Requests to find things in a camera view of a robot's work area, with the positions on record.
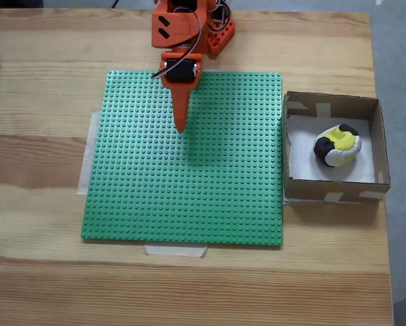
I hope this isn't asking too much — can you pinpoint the white paper sheet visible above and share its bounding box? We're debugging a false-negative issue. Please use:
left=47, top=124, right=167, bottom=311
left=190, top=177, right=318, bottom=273
left=287, top=113, right=376, bottom=184

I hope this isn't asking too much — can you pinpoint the brown cardboard box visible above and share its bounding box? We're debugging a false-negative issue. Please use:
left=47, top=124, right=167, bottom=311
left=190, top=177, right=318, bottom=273
left=282, top=90, right=391, bottom=204

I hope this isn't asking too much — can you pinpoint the yellow white black soft ball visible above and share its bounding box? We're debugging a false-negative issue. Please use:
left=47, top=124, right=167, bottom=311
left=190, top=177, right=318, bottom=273
left=313, top=124, right=364, bottom=168

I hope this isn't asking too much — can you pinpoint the green studded baseplate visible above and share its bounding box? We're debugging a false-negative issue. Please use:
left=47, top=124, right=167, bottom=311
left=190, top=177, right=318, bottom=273
left=80, top=69, right=284, bottom=249

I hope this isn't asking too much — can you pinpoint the black white gripper servo cable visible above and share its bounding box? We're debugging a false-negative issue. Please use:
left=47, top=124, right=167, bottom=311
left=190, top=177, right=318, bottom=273
left=150, top=10, right=203, bottom=81

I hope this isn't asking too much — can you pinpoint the masking tape strip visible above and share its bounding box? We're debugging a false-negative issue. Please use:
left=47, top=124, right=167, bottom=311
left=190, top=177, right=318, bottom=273
left=144, top=242, right=208, bottom=258
left=76, top=108, right=101, bottom=196

